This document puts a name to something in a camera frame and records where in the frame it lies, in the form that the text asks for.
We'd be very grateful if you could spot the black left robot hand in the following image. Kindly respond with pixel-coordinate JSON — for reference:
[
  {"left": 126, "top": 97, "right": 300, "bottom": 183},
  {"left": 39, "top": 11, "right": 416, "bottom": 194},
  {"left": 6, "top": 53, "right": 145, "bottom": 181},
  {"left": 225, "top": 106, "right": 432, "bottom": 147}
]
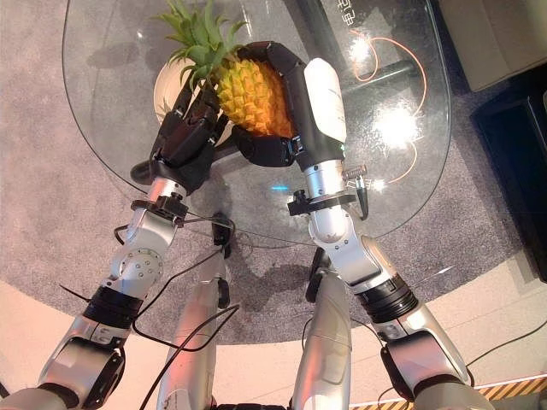
[{"left": 129, "top": 83, "right": 232, "bottom": 193}]

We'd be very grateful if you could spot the cream round plate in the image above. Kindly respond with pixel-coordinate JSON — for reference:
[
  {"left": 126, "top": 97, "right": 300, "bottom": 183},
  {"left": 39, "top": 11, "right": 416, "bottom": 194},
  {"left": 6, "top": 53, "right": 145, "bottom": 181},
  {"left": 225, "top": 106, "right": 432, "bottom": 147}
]
[{"left": 153, "top": 58, "right": 241, "bottom": 151}]

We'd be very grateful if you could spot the black cable on floor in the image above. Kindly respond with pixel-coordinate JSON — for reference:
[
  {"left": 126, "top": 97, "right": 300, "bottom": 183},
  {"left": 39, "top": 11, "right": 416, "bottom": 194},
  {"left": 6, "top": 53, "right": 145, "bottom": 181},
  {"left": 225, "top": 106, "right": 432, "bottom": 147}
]
[{"left": 464, "top": 325, "right": 547, "bottom": 369}]

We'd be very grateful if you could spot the black cable on robot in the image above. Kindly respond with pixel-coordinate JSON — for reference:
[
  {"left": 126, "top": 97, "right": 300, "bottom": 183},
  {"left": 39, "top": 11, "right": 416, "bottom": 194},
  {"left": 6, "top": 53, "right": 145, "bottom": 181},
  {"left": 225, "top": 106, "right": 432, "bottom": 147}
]
[{"left": 131, "top": 216, "right": 241, "bottom": 410}]

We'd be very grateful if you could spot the yellow pineapple with green crown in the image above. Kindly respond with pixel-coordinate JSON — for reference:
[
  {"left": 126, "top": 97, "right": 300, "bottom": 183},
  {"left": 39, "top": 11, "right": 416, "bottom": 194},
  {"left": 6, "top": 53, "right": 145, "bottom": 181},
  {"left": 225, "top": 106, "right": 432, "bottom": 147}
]
[{"left": 155, "top": 0, "right": 297, "bottom": 138}]

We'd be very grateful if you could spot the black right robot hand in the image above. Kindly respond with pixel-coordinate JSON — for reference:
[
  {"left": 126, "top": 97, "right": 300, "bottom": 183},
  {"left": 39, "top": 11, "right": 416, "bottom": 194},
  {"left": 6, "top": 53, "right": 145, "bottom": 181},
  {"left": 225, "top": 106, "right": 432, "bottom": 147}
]
[{"left": 232, "top": 39, "right": 348, "bottom": 173}]

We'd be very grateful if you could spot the grey carpet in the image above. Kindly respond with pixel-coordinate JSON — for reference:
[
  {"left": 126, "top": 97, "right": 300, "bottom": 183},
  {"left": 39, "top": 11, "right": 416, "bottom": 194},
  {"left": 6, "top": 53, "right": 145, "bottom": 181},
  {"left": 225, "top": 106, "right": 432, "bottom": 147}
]
[{"left": 0, "top": 0, "right": 536, "bottom": 345}]

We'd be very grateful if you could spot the beige furniture block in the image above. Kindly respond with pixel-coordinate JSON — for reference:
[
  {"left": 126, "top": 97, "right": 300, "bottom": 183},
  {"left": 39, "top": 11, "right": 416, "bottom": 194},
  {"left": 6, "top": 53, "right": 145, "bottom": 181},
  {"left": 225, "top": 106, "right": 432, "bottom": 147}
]
[{"left": 438, "top": 0, "right": 547, "bottom": 93}]

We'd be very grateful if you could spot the glass table with black frame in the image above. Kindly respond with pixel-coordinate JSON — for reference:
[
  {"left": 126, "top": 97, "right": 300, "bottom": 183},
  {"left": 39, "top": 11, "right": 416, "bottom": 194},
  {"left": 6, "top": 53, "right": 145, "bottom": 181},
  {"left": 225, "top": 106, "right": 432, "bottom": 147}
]
[{"left": 62, "top": 0, "right": 454, "bottom": 249}]

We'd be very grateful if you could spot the orange cable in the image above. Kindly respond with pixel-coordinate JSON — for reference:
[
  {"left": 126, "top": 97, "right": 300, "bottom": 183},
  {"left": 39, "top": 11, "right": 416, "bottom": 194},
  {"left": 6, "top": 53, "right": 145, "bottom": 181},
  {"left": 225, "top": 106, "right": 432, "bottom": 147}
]
[{"left": 349, "top": 35, "right": 429, "bottom": 185}]

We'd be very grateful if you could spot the silver robot leg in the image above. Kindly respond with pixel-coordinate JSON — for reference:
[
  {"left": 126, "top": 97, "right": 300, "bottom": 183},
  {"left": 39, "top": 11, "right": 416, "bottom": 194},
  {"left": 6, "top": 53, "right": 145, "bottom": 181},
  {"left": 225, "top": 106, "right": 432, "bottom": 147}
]
[
  {"left": 155, "top": 245, "right": 232, "bottom": 410},
  {"left": 290, "top": 246, "right": 354, "bottom": 410}
]

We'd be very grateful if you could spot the yellow black hazard tape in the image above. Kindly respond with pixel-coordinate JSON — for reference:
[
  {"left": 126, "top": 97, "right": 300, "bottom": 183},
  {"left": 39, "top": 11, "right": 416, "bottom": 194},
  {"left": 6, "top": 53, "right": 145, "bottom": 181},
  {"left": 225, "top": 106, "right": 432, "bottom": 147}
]
[{"left": 473, "top": 378, "right": 547, "bottom": 401}]

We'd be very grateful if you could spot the silver right robot leg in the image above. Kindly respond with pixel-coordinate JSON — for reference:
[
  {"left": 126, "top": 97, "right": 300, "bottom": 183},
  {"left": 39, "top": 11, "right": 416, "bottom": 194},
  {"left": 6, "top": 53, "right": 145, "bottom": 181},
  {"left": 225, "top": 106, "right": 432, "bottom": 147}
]
[{"left": 290, "top": 246, "right": 354, "bottom": 410}]

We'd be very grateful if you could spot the black wrist cable with plug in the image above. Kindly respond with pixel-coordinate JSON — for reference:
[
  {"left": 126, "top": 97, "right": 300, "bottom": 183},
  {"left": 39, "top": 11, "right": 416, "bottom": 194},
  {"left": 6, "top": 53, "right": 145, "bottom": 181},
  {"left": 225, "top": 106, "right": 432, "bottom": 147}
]
[{"left": 341, "top": 165, "right": 373, "bottom": 221}]

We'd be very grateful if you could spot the silver left robot leg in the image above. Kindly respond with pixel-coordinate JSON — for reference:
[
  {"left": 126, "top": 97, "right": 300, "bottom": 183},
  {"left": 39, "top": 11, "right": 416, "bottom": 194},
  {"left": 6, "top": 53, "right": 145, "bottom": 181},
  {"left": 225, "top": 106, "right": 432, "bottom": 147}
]
[{"left": 155, "top": 245, "right": 232, "bottom": 410}]

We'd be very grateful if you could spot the black cabinet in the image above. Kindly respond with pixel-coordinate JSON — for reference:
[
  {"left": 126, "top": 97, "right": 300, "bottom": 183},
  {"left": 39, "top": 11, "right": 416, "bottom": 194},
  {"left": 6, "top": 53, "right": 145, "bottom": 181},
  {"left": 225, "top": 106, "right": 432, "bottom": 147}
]
[{"left": 468, "top": 71, "right": 547, "bottom": 284}]

